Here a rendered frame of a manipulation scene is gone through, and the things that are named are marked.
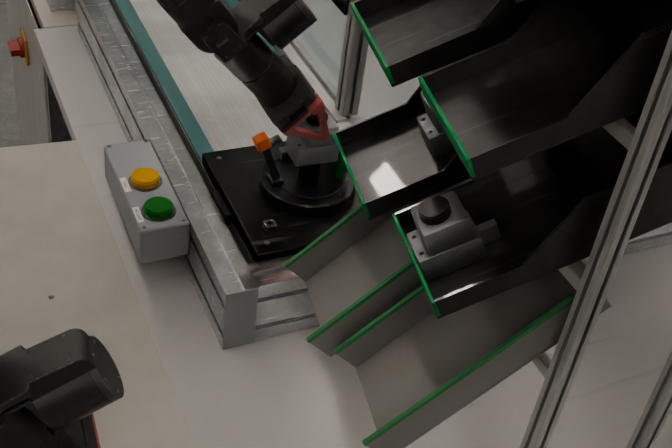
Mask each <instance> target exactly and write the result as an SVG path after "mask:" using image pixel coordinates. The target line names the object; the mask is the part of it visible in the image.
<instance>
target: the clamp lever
mask: <svg viewBox="0 0 672 448"><path fill-rule="evenodd" d="M252 139H253V142H254V145H255V146H256V148H257V150H258V151H259V152H261V154H262V157H263V159H264V162H265V164H266V167H267V169H268V172H269V175H270V176H271V178H272V180H275V179H278V178H279V177H280V174H279V171H278V169H277V166H276V164H275V161H274V158H273V156H272V153H271V150H270V148H272V147H274V146H276V145H278V144H280V143H282V142H283V141H282V139H281V137H280V136H279V134H277V135H275V136H273V137H271V138H269V137H268V136H267V134H266V133H265V132H261V133H259V134H257V135H255V136H253V137H252Z"/></svg>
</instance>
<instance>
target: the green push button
mask: <svg viewBox="0 0 672 448"><path fill-rule="evenodd" d="M144 213H145V214H146V216H148V217H150V218H152V219H165V218H167V217H169V216H171V215H172V213H173V203H172V201H171V200H169V199H167V198H165V197H160V196H157V197H152V198H150V199H148V200H146V201H145V203H144Z"/></svg>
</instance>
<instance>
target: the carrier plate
mask: <svg viewBox="0 0 672 448"><path fill-rule="evenodd" d="M284 146H286V141H283V142H282V143H280V144H278V145H276V146H274V147H272V148H270V150H271V153H272V156H273V155H275V154H278V148H279V147H284ZM263 163H264V159H263V157H262V154H261V152H259V151H258V150H257V148H256V146H255V145H254V146H248V147H241V148H234V149H228V150H221V151H214V152H208V153H203V154H202V164H203V166H204V168H205V170H206V172H207V174H208V175H209V177H210V179H211V181H212V183H213V185H214V187H215V188H216V190H218V192H219V193H220V195H221V197H222V199H223V201H224V203H225V205H226V206H227V208H228V210H229V212H230V214H231V218H232V220H233V222H234V224H235V226H236V228H237V230H238V231H239V233H240V235H241V237H242V239H243V241H244V243H245V244H246V246H247V248H248V250H249V252H250V254H251V256H252V258H253V259H254V261H255V262H259V261H264V260H269V259H274V258H279V257H284V256H289V255H294V254H298V253H299V252H300V251H301V250H303V249H304V248H305V247H307V246H308V245H309V244H310V243H312V242H313V241H314V240H316V239H317V238H318V237H319V236H321V235H322V234H323V233H325V232H326V231H327V230H329V229H330V228H331V227H332V226H334V225H335V224H336V223H338V222H339V221H340V220H341V219H343V218H344V217H345V216H347V215H348V214H349V213H350V212H352V211H353V210H354V209H356V208H357V207H358V206H360V205H361V201H360V199H359V197H358V194H357V192H356V191H355V197H354V200H353V201H352V203H351V204H350V205H349V206H348V207H347V208H346V209H345V210H343V211H341V212H339V213H337V214H334V215H331V216H327V217H320V218H306V217H299V216H294V215H290V214H287V213H285V212H282V211H280V210H278V209H276V208H275V207H273V206H272V205H270V204H269V203H268V202H267V201H266V200H265V199H264V198H263V196H262V195H261V193H260V190H259V174H260V169H261V167H262V165H263ZM269 219H274V220H275V222H276V224H277V231H273V232H268V233H266V231H265V229H264V228H263V226H262V225H263V220H269Z"/></svg>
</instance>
